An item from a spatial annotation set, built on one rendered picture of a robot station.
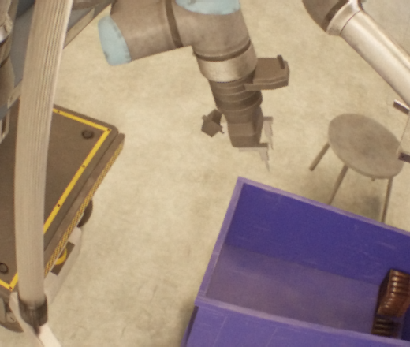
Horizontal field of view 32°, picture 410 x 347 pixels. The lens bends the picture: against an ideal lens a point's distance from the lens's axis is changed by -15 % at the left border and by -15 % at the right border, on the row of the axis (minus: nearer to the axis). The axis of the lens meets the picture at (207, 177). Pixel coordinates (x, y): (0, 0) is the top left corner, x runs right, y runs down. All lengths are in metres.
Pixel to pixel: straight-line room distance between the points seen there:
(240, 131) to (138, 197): 1.16
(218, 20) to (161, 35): 0.09
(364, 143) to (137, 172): 0.71
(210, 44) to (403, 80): 0.37
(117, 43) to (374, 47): 0.46
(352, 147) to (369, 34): 1.12
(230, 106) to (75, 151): 0.85
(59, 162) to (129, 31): 0.90
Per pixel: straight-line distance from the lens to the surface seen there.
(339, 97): 3.07
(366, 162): 2.38
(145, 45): 1.14
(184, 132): 2.65
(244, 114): 1.25
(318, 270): 2.04
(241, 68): 1.19
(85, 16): 1.74
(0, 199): 1.89
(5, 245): 1.78
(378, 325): 1.96
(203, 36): 1.14
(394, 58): 1.32
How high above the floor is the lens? 1.66
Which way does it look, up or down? 41 degrees down
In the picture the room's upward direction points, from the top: 15 degrees clockwise
